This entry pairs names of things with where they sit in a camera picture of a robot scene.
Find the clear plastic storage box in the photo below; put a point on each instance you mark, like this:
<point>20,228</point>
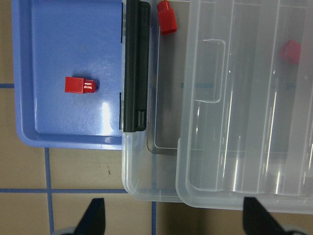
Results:
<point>149,157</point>

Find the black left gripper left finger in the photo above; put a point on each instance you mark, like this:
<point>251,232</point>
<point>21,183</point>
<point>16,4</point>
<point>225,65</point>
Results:
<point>93,222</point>

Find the red block under lid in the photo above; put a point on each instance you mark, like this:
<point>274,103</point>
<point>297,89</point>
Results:
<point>290,52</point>

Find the black box latch handle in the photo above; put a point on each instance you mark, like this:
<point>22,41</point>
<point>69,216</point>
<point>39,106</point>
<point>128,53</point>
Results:
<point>137,42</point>

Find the blue plastic tray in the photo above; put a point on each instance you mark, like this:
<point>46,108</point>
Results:
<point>55,39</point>

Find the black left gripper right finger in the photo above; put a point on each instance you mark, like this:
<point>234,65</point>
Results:
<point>257,220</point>

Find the red block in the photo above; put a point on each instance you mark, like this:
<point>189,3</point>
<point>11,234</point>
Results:
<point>166,18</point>
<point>290,52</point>
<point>77,85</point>

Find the clear plastic box lid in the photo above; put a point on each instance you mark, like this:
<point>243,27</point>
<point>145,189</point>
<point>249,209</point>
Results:
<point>247,115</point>

